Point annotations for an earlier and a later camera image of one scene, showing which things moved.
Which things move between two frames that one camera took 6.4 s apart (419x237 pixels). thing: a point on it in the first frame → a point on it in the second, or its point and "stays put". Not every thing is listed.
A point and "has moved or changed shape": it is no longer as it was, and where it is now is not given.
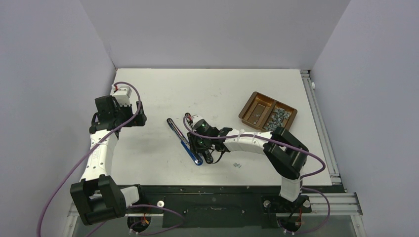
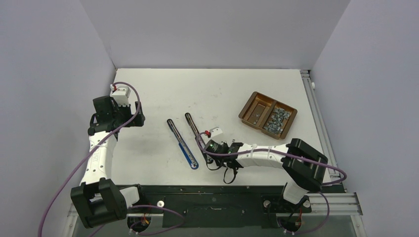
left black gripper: [139, 121] stays put
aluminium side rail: [335, 176] stays put
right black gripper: [193, 138] → [218, 162]
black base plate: [219, 206] stays put
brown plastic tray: [265, 113] stays put
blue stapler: [188, 149] has moved or changed shape
